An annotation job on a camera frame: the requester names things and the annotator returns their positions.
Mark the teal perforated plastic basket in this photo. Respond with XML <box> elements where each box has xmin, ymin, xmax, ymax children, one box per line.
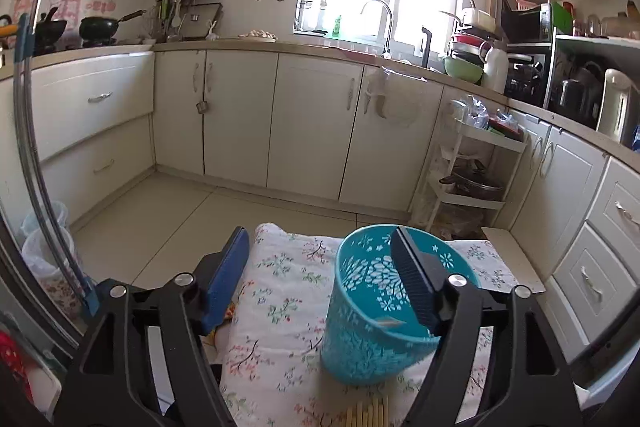
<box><xmin>319</xmin><ymin>223</ymin><xmax>483</xmax><ymax>388</ymax></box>

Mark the floral tablecloth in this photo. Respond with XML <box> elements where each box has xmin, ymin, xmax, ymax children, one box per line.
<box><xmin>214</xmin><ymin>222</ymin><xmax>522</xmax><ymax>427</ymax></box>

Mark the pan on cart shelf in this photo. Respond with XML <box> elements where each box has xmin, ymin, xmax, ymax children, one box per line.
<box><xmin>438</xmin><ymin>159</ymin><xmax>504</xmax><ymax>200</ymax></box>

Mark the white tiered storage cart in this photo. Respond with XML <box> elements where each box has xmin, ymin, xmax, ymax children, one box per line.
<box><xmin>409</xmin><ymin>94</ymin><xmax>530</xmax><ymax>239</ymax></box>

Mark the mop with blue clip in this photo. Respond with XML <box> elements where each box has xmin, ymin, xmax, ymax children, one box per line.
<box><xmin>12</xmin><ymin>0</ymin><xmax>109</xmax><ymax>318</ymax></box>

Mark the white drawer unit right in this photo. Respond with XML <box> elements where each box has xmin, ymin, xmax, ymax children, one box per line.
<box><xmin>495</xmin><ymin>112</ymin><xmax>639</xmax><ymax>361</ymax></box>

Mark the white drawer unit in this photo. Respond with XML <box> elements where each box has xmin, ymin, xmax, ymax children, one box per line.
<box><xmin>495</xmin><ymin>112</ymin><xmax>639</xmax><ymax>361</ymax></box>
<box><xmin>32</xmin><ymin>52</ymin><xmax>154</xmax><ymax>223</ymax></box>

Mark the white plastic bag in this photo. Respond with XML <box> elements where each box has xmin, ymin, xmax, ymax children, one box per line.
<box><xmin>19</xmin><ymin>199</ymin><xmax>84</xmax><ymax>318</ymax></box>

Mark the white lower cabinets back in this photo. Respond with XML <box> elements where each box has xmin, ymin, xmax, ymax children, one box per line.
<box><xmin>153</xmin><ymin>50</ymin><xmax>442</xmax><ymax>211</ymax></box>

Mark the white drawer unit left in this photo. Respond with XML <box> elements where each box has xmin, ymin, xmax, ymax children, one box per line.
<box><xmin>32</xmin><ymin>52</ymin><xmax>154</xmax><ymax>223</ymax></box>

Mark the green mixing bowl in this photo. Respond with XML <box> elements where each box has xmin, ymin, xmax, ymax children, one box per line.
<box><xmin>442</xmin><ymin>56</ymin><xmax>484</xmax><ymax>84</ymax></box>

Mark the white thermos jug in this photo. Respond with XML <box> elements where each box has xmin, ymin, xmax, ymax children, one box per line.
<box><xmin>482</xmin><ymin>46</ymin><xmax>509</xmax><ymax>94</ymax></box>

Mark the chrome sink faucet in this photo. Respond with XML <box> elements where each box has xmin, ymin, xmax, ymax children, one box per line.
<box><xmin>360</xmin><ymin>0</ymin><xmax>395</xmax><ymax>60</ymax></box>

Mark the white electric kettle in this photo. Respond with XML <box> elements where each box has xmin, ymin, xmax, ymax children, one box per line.
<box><xmin>597</xmin><ymin>68</ymin><xmax>639</xmax><ymax>147</ymax></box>

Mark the green dish soap bottle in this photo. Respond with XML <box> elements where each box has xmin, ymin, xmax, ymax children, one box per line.
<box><xmin>332</xmin><ymin>15</ymin><xmax>342</xmax><ymax>38</ymax></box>

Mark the black microwave oven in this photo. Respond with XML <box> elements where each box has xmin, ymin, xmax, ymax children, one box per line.
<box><xmin>501</xmin><ymin>0</ymin><xmax>552</xmax><ymax>43</ymax></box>

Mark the black wok on stove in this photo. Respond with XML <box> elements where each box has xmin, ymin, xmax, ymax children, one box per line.
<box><xmin>79</xmin><ymin>10</ymin><xmax>145</xmax><ymax>48</ymax></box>

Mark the wall utensil rack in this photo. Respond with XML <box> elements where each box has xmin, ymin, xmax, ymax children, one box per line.
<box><xmin>152</xmin><ymin>0</ymin><xmax>224</xmax><ymax>42</ymax></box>

